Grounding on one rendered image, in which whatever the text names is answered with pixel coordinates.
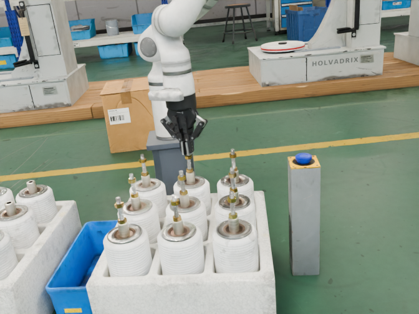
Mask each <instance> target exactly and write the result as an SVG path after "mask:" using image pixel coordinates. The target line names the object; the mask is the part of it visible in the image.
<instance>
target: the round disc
mask: <svg viewBox="0 0 419 314"><path fill-rule="evenodd" d="M304 47H305V43H304V42H302V41H296V40H287V41H278V42H269V43H266V44H263V45H261V50H262V51H264V52H270V53H286V52H293V51H294V50H300V49H303V48H304Z"/></svg>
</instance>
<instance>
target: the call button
mask: <svg viewBox="0 0 419 314"><path fill-rule="evenodd" d="M295 159H296V161H297V162H298V163H300V164H307V163H310V162H311V160H312V155H310V154H309V153H299V154H297V155H295Z"/></svg>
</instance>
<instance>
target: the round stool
mask: <svg viewBox="0 0 419 314"><path fill-rule="evenodd" d="M249 6H251V4H250V3H243V4H230V5H226V6H224V8H225V9H228V13H227V18H226V24H225V28H224V32H223V34H224V36H223V41H222V42H224V38H225V34H232V35H233V41H232V44H234V35H235V34H244V38H245V39H247V37H246V33H250V32H253V33H254V36H255V40H256V41H258V39H257V37H256V33H255V29H254V27H253V24H252V21H251V17H250V15H249V11H248V7H249ZM239 7H240V8H241V16H242V21H243V29H236V30H234V18H235V8H239ZM242 7H246V10H247V13H248V16H249V20H250V23H251V27H252V29H245V26H244V18H243V10H242ZM231 8H233V30H230V31H226V27H227V23H228V16H229V9H231ZM235 31H244V32H237V33H234V32H235ZM246 31H248V32H246ZM226 32H233V33H226Z"/></svg>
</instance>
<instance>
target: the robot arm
mask: <svg viewBox="0 0 419 314"><path fill-rule="evenodd" d="M218 1H219V0H172V2H171V3H170V4H163V5H160V6H158V7H157V8H156V9H155V10H154V12H153V14H152V24H151V25H150V26H149V27H148V28H147V29H146V30H145V31H144V32H143V33H142V34H141V36H140V38H139V40H138V53H139V54H140V57H141V58H142V59H144V60H146V61H148V62H153V66H152V69H151V71H150V73H149V74H148V85H149V90H150V91H149V93H148V98H149V100H151V103H152V111H153V119H154V124H155V133H156V138H157V139H158V140H162V141H171V140H178V141H179V142H180V151H181V152H182V155H187V156H190V155H192V154H193V152H194V145H193V140H195V139H196V138H197V137H199V136H200V134H201V132H202V131H203V129H204V127H205V126H206V124H207V122H208V121H207V119H202V118H201V117H200V116H199V113H198V111H197V109H196V93H195V83H194V79H193V74H192V69H191V59H190V53H189V50H188V49H187V48H186V47H185V46H184V45H183V41H182V38H181V36H182V35H183V34H185V33H186V32H187V31H188V30H189V29H190V28H191V26H192V25H193V24H194V23H195V22H196V21H197V20H198V19H200V18H201V17H203V16H204V15H205V14H206V13H207V12H208V11H209V10H210V9H211V8H212V7H213V6H214V5H215V4H216V3H217V2H218ZM195 121H196V126H197V127H196V128H195V130H194V124H195ZM193 130H194V131H193Z"/></svg>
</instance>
